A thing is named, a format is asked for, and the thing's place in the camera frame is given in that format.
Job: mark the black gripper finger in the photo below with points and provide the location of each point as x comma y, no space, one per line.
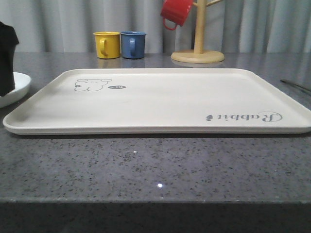
8,43

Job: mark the white round plate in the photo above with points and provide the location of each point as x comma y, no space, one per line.
22,86

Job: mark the silver metal fork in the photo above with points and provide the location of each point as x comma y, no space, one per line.
296,84

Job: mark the grey pleated curtain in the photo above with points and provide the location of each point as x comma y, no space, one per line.
231,25

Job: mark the yellow enamel mug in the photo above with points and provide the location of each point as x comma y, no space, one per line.
107,45

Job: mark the blue enamel mug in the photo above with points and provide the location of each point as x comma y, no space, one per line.
133,44

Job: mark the cream rectangular serving tray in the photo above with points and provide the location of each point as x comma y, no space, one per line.
169,100

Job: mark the red enamel mug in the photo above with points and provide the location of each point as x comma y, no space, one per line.
175,11

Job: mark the wooden mug tree stand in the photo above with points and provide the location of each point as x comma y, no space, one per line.
199,55

